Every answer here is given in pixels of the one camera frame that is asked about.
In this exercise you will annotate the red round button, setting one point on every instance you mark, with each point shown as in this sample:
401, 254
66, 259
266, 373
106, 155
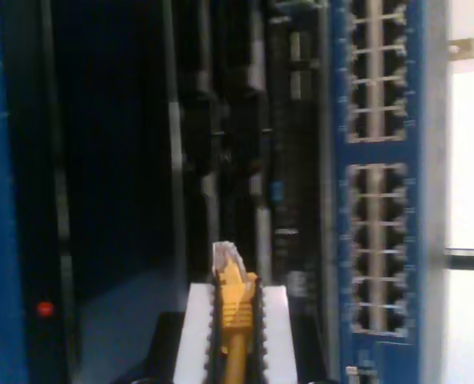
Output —
45, 309

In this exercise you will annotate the black rack drawer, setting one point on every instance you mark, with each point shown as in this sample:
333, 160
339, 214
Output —
112, 120

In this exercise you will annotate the blue network switch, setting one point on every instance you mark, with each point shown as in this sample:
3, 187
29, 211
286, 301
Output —
414, 152

